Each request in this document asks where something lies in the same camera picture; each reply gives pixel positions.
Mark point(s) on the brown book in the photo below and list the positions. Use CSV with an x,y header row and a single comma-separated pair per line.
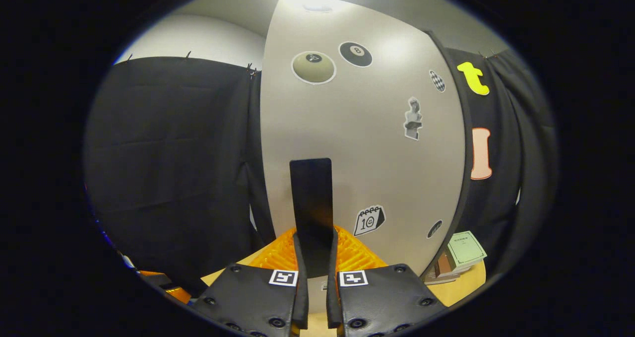
x,y
445,263
439,279

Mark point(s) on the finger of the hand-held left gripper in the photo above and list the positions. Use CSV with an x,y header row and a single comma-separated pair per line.
x,y
177,294

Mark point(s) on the grey cabinet door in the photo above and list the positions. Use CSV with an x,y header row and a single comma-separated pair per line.
x,y
357,153

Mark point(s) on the black backdrop cloth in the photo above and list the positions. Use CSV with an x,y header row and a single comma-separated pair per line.
x,y
173,153

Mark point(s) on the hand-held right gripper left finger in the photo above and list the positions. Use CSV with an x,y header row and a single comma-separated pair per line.
x,y
248,297

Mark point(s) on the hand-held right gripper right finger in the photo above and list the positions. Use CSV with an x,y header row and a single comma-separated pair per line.
x,y
387,302

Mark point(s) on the pale green book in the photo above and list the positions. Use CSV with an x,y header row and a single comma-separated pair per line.
x,y
466,250

